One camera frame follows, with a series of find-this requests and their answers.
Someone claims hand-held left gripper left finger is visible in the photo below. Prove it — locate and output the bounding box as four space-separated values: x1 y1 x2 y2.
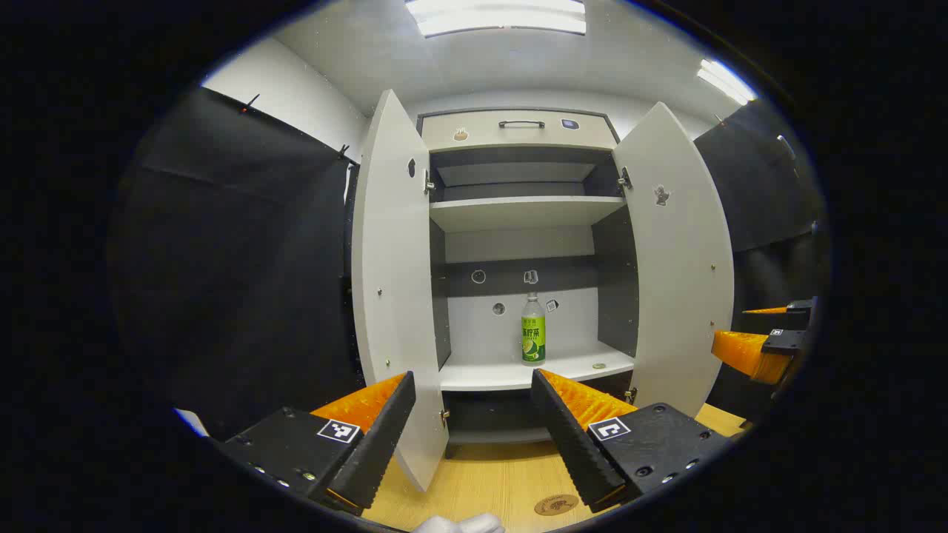
213 370 417 517

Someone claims small ceiling light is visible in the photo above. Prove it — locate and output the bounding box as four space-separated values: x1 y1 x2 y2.
696 58 758 106

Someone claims long ceiling light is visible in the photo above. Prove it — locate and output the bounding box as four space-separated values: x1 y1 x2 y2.
404 0 587 38

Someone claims black backdrop cloth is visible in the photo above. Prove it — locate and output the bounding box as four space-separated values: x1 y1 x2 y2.
692 98 829 423
110 85 365 441

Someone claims white and grey cabinet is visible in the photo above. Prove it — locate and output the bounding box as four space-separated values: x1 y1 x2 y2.
416 107 641 445

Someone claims white cabinet drawer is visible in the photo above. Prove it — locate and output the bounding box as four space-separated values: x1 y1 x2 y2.
419 109 620 153

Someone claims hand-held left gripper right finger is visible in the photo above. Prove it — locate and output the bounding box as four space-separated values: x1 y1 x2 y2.
530 368 735 514

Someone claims white cabinet door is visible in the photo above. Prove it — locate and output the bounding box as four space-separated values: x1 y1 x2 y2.
611 101 735 419
351 89 450 493

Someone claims green label bottle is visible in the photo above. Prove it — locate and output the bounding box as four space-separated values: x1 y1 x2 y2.
521 292 547 367

